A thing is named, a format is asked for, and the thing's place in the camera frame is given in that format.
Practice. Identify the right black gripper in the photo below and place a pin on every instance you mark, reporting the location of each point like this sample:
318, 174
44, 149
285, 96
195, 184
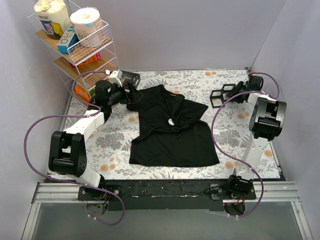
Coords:
233, 92

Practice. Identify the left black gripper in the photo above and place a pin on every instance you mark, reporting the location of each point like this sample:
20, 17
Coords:
128, 93

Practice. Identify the black display case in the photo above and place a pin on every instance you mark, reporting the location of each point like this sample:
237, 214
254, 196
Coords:
216, 98
226, 89

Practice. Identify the black t-shirt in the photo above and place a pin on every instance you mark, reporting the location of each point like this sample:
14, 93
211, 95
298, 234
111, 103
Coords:
187, 144

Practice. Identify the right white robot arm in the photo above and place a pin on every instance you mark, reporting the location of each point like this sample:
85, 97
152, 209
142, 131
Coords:
266, 123

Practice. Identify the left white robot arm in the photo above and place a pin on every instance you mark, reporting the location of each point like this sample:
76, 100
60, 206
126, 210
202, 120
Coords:
67, 155

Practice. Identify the black box on table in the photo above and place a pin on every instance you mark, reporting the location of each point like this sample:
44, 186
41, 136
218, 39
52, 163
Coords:
131, 77

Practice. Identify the orange snack box middle shelf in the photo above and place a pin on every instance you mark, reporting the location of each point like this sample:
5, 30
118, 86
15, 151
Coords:
96, 57

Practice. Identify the orange box bottom left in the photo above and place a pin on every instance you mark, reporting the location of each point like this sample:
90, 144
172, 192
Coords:
80, 91

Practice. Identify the floral tablecloth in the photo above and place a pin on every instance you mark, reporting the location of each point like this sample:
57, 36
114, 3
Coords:
108, 148

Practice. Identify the blue and white box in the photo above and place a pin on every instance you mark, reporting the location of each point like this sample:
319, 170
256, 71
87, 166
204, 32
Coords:
68, 39

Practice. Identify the wrapped toilet paper roll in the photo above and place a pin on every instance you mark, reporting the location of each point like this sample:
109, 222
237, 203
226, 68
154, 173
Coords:
86, 23

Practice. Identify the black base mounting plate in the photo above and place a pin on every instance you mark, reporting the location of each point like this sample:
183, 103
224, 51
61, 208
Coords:
169, 194

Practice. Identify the paper-wrapped jar with label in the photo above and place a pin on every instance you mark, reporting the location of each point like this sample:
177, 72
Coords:
53, 15

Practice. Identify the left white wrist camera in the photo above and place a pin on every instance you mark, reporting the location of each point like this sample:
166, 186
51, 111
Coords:
115, 77

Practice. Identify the white wire shelf rack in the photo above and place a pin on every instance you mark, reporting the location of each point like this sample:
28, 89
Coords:
78, 42

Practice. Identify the aluminium frame rail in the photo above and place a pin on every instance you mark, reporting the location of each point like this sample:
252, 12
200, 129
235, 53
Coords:
57, 214

